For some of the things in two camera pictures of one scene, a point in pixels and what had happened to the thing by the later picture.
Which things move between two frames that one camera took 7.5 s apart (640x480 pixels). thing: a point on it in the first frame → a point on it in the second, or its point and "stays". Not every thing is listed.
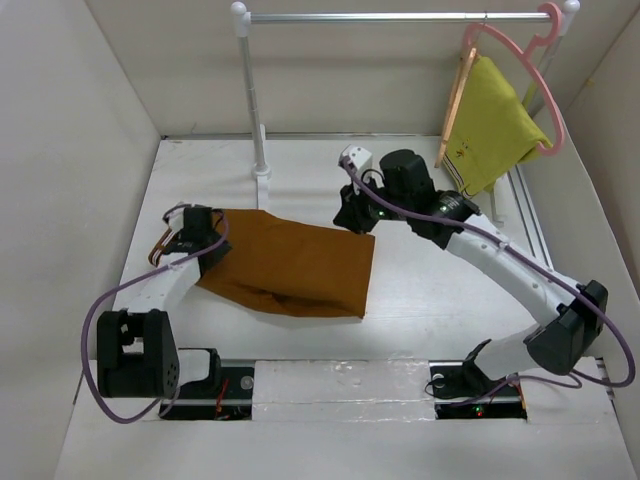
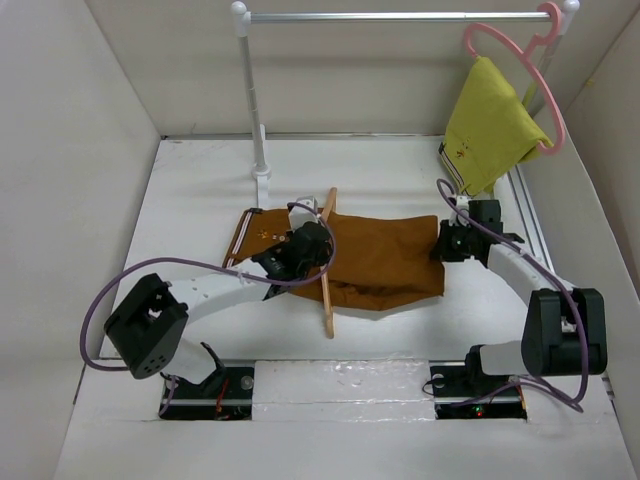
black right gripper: [352, 213] → [441, 250]
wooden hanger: [462, 86] → [331, 204]
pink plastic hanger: [528, 54] stays
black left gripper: [220, 252] → [321, 258]
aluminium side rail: [530, 216] stays
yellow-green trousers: [491, 132] stays
